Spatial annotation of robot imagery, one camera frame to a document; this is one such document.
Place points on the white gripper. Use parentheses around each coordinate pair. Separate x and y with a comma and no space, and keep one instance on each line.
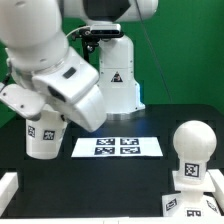
(89,112)

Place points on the white cylindrical lamp shade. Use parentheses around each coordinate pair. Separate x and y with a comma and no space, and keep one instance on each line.
(44,137)

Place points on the white lamp bulb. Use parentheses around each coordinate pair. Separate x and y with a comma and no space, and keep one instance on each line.
(195,142)

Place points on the white lamp base with tags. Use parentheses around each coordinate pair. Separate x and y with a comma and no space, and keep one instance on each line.
(189,199)

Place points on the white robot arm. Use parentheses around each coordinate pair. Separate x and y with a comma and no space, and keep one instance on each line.
(70,61)

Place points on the white sheet with tags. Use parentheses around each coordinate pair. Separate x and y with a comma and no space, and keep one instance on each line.
(117,147)

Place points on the white left corner bracket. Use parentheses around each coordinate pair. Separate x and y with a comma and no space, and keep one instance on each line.
(8,187)

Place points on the white corner bracket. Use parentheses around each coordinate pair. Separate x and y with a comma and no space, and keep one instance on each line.
(218,181)
(8,187)

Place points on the black camera on stand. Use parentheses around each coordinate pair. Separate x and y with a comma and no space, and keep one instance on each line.
(90,36)

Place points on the white right corner bracket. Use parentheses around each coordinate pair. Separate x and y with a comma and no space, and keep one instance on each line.
(218,181)

